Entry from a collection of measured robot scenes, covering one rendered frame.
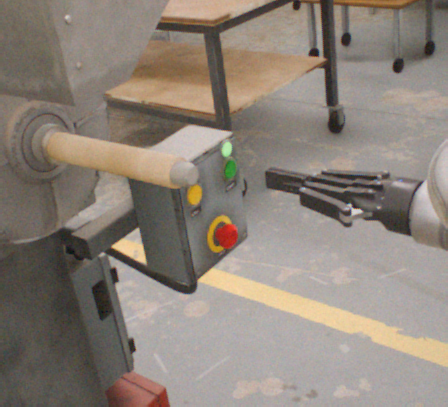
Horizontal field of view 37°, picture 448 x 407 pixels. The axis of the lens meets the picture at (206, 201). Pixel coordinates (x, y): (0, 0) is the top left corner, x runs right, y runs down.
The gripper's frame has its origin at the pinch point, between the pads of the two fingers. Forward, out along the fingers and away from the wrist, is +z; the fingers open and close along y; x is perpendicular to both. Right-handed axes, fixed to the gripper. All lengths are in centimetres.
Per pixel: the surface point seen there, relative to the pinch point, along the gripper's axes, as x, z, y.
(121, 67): 33, -16, -42
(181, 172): 18.7, -10.3, -32.5
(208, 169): 2.1, 11.0, -4.8
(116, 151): 19.4, -1.5, -32.3
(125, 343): -33.8, 30.6, -13.3
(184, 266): -11.2, 12.1, -12.6
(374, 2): -60, 149, 332
